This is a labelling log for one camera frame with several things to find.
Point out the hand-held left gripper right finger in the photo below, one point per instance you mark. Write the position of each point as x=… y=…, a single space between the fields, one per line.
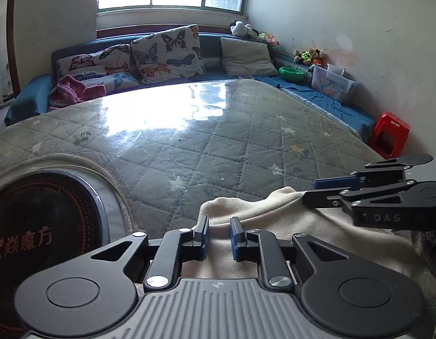
x=235 y=243

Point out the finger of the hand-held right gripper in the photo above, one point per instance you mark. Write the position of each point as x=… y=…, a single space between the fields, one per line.
x=322 y=199
x=336 y=183

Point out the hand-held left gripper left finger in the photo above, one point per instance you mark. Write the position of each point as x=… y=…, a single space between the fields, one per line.
x=203 y=242

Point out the cream fleece garment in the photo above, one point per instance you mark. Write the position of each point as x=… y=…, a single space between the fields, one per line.
x=309 y=240

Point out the dark grey cloth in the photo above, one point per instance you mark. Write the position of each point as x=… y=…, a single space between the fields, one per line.
x=429 y=254

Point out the red plastic stool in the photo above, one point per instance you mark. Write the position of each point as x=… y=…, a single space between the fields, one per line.
x=389 y=134

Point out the blue sofa blanket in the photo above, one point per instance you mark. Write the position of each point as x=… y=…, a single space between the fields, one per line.
x=309 y=99

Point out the clear plastic storage box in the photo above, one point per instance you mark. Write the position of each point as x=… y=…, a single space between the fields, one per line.
x=331 y=83

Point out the quilted grey table cover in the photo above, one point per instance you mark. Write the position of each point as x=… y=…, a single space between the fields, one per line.
x=204 y=137

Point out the green bowl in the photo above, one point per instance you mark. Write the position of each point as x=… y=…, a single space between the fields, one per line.
x=291 y=73

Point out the brown plush bear toys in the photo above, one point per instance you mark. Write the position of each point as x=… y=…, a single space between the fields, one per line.
x=309 y=55

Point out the grey pillow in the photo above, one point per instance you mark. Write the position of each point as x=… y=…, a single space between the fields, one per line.
x=247 y=56

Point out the colourful toy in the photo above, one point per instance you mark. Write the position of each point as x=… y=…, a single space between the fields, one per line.
x=267 y=37

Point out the round black induction cooker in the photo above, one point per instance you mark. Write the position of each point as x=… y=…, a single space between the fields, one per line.
x=41 y=240

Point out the blue sofa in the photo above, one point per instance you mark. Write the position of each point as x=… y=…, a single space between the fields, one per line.
x=211 y=56

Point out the panda plush toy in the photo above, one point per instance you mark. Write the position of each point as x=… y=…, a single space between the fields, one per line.
x=242 y=28

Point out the small butterfly print pillow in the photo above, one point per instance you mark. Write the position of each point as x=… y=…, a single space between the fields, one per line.
x=114 y=79

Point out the large butterfly print pillow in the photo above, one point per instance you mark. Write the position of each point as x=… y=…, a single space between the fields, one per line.
x=167 y=53

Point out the pink cloth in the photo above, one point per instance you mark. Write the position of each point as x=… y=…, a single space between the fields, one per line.
x=71 y=91

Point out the long butterfly print pillow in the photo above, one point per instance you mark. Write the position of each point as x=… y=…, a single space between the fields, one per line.
x=92 y=61

